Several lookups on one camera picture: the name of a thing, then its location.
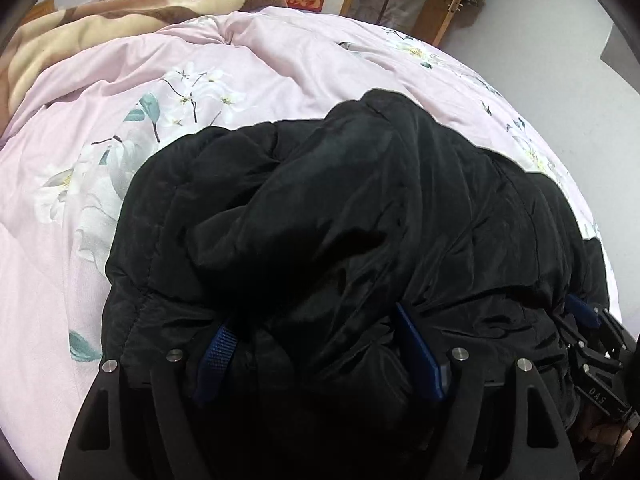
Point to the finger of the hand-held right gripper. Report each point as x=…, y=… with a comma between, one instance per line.
x=570, y=335
x=582, y=310

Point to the brown dog-print blanket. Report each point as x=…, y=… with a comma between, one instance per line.
x=100, y=20

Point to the wooden headboard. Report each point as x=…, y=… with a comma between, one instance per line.
x=44, y=6

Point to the person's right hand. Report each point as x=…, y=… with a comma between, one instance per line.
x=602, y=430

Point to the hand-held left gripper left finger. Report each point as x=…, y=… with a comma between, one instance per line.
x=216, y=357

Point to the pink floral quilt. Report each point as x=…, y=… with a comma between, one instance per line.
x=150, y=110

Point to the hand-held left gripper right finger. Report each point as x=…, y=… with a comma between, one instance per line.
x=420, y=355

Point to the black puffer jacket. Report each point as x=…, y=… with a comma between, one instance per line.
x=350, y=240

